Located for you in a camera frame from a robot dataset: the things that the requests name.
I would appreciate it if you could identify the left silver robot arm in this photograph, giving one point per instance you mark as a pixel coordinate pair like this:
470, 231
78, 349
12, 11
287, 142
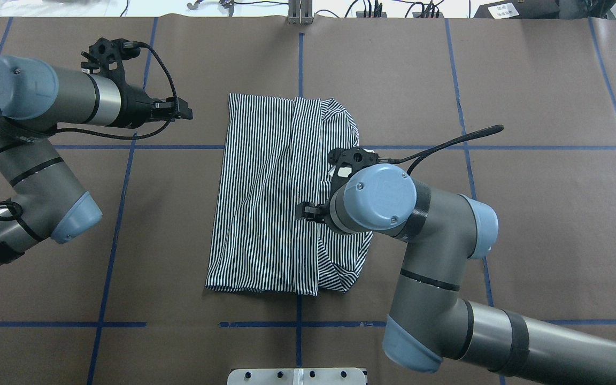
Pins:
35, 97

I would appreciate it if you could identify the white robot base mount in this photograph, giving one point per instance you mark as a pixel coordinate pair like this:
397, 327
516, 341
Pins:
319, 375

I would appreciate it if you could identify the black box with label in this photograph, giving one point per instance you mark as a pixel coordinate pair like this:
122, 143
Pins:
518, 10

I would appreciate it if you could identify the aluminium frame post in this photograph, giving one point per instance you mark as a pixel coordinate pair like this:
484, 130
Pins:
300, 12

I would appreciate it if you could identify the brown paper table cover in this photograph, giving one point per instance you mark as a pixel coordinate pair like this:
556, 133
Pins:
126, 302

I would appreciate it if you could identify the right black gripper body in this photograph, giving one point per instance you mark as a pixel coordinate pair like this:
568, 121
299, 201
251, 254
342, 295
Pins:
314, 212

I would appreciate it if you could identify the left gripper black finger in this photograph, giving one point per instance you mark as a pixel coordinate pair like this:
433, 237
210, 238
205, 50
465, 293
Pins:
181, 110

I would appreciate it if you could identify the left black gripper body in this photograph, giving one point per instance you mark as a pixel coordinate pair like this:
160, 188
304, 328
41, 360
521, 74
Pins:
136, 106

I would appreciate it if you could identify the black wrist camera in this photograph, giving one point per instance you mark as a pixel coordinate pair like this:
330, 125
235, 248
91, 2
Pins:
108, 53
347, 161

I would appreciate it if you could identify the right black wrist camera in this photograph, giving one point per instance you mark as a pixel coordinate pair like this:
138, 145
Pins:
347, 161

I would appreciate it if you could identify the striped polo shirt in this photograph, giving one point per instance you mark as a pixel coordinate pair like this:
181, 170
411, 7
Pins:
275, 158

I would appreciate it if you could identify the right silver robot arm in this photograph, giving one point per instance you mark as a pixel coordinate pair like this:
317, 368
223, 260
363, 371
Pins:
428, 322

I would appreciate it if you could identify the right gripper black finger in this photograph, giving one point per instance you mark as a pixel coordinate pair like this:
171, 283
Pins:
305, 211

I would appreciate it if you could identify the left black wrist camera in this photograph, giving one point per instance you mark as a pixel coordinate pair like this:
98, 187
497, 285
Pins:
108, 53

